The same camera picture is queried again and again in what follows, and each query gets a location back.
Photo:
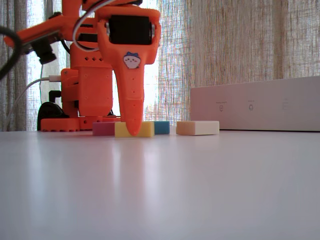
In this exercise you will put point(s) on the orange gripper with servo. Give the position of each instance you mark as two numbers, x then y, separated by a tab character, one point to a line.
130	51

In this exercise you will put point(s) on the yellow foam cuboid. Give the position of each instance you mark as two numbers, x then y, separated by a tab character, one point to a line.
145	129

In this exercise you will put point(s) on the orange robot base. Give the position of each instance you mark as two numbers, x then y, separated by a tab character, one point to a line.
96	92

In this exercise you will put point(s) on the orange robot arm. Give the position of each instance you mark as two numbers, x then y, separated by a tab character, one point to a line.
85	53

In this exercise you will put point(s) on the blue foam cuboid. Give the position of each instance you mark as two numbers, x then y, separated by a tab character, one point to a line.
162	127

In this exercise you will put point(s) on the pink foam cuboid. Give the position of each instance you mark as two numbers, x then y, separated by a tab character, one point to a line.
103	128

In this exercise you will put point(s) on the white foam cuboid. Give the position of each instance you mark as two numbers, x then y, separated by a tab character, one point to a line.
197	128

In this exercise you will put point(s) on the white cardboard bin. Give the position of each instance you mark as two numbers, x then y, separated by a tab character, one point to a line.
262	105

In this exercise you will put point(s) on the black table clamp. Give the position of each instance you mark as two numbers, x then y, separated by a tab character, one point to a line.
50	112

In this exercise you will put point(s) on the wrist camera on orange mount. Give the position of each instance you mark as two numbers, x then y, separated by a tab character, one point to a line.
37	32

